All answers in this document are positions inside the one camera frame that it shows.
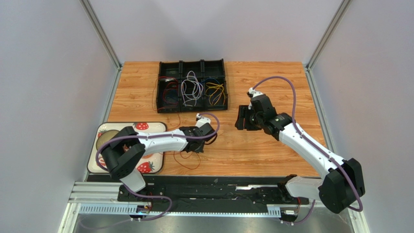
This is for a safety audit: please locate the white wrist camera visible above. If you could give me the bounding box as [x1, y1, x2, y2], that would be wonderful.
[247, 87, 263, 99]
[195, 114, 211, 128]

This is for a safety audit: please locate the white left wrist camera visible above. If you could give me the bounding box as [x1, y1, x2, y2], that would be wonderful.
[195, 114, 211, 128]

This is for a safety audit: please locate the beige bowl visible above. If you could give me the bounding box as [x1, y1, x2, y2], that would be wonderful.
[95, 130, 119, 149]

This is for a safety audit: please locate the white cable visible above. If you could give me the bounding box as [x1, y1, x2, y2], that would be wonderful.
[180, 77, 205, 107]
[186, 70, 205, 98]

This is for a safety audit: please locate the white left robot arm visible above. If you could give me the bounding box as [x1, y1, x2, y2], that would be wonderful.
[95, 123, 217, 192]

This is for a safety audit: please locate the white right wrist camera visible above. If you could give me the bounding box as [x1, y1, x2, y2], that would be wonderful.
[247, 87, 263, 99]

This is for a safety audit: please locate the strawberry print tray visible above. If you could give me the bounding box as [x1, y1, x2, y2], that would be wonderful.
[87, 122, 167, 174]

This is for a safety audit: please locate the black compartment organizer box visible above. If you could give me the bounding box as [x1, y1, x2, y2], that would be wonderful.
[155, 59, 228, 113]

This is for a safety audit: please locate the yellow cable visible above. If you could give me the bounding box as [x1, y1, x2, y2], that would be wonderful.
[205, 81, 227, 106]

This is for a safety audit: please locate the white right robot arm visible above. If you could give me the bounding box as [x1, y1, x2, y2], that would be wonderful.
[235, 94, 365, 214]

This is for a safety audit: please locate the aluminium frame rail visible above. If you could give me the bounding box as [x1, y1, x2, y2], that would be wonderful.
[80, 0, 122, 70]

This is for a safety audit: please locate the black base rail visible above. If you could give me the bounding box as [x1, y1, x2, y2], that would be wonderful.
[117, 175, 311, 213]

